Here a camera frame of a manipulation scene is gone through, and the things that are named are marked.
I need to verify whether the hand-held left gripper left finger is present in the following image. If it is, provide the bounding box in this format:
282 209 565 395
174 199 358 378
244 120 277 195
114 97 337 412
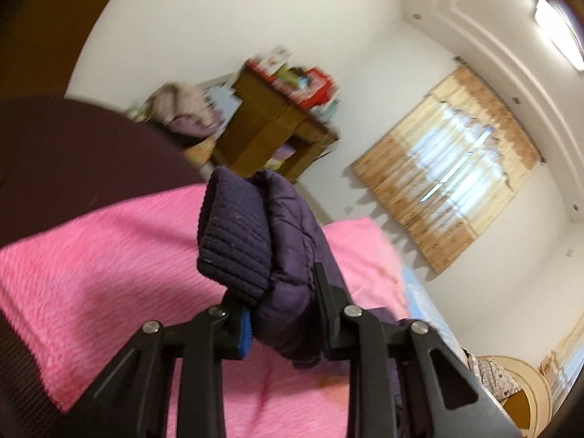
57 288 253 438

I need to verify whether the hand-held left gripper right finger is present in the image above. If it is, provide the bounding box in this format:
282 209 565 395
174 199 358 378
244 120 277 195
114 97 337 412
313 262 522 438

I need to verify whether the purple padded jacket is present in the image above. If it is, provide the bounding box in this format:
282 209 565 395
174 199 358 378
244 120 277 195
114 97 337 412
196 166 434 438

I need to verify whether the pile of clothes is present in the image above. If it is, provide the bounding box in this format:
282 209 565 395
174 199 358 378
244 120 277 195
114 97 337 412
146 82 224 137

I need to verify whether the blue patterned bedsheet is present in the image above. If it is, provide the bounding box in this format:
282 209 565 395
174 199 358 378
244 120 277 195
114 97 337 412
401 278 467 353

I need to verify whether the pink fleece blanket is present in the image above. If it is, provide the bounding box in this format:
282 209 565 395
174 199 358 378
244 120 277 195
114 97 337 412
0 185 411 438

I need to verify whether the white patterned cloth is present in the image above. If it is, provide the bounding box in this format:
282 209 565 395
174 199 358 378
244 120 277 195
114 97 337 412
465 349 521 403

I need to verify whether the large beige patterned curtain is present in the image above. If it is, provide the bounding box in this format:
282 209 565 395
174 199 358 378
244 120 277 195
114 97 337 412
353 66 541 275

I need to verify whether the wooden cabinet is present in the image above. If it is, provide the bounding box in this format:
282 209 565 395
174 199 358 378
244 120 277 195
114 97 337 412
212 61 341 183

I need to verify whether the round wooden furniture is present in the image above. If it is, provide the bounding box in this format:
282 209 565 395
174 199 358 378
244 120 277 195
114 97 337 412
474 355 554 434

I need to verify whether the red box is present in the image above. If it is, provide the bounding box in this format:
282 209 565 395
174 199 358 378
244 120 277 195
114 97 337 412
296 68 337 107

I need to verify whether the small beige curtain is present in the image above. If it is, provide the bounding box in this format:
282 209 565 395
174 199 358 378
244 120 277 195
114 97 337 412
541 324 581 402

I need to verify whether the dark maroon cloth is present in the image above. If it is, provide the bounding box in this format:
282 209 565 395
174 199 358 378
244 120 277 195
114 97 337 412
0 96 215 438

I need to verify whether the white box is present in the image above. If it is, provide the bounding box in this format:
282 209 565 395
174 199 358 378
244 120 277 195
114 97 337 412
249 46 293 76

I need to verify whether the ceiling light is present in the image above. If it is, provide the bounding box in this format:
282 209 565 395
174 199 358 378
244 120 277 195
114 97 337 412
533 0 584 72

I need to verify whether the wooden door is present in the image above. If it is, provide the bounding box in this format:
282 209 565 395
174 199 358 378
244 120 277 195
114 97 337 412
0 0 134 101

